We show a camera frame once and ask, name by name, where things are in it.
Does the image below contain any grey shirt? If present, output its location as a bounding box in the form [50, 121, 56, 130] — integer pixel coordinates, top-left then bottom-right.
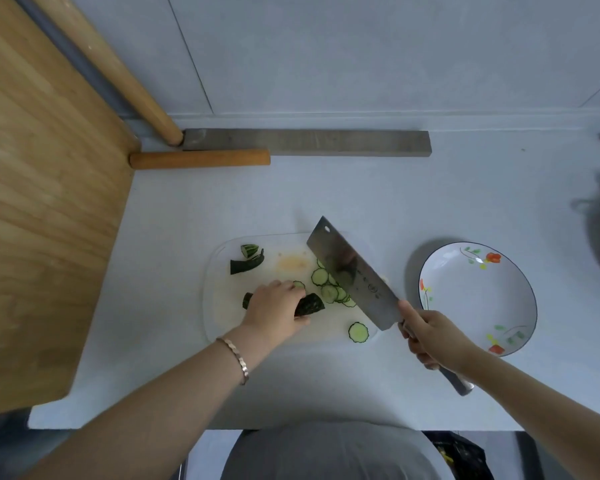
[219, 421, 449, 480]

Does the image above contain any person's left forearm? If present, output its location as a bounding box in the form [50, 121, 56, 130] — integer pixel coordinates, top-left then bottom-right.
[25, 327, 269, 480]

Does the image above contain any pile of cucumber slices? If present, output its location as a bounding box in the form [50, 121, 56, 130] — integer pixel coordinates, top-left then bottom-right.
[292, 258, 359, 309]

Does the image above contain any black trash bag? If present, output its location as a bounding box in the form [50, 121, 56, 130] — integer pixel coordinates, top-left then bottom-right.
[422, 431, 496, 480]

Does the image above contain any dark green cucumber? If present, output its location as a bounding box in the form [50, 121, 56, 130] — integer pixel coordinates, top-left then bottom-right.
[241, 292, 326, 318]

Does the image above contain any large wooden cutting board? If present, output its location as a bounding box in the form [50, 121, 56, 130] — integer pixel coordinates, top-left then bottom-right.
[0, 0, 142, 418]

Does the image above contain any short wooden rolling pin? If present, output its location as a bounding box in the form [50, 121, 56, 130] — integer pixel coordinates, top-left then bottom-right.
[128, 148, 272, 171]

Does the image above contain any grey pipe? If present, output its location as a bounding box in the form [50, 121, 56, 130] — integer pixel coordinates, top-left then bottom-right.
[9, 0, 146, 138]

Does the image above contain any steel cleaver knife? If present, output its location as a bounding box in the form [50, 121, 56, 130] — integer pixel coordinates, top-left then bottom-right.
[306, 215, 475, 397]

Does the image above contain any long grey sharpening stone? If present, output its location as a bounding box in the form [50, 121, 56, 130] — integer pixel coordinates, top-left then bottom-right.
[181, 128, 433, 158]

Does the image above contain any person's right hand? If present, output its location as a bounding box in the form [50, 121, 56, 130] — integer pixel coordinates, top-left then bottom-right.
[397, 300, 481, 373]

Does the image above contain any translucent plastic cutting board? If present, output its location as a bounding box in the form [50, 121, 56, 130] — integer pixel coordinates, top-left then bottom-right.
[201, 232, 381, 345]

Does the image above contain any white floral plate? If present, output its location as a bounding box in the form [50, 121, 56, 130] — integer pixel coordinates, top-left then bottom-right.
[417, 241, 539, 357]

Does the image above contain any silver bracelet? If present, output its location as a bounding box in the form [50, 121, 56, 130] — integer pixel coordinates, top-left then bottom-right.
[215, 337, 251, 387]

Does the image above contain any person's left hand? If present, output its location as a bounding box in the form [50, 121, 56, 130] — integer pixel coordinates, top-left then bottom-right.
[239, 280, 312, 349]

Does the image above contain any cucumber stem tip piece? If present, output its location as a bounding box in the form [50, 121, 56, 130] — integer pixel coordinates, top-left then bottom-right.
[229, 249, 266, 276]

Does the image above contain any thick light wooden rolling pin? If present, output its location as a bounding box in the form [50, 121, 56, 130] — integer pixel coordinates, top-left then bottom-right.
[27, 0, 185, 147]

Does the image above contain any dark glass panel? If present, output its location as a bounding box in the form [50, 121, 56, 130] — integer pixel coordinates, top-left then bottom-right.
[0, 407, 81, 480]

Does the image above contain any person's right forearm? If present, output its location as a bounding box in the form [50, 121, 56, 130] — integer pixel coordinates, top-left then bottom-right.
[457, 344, 600, 480]

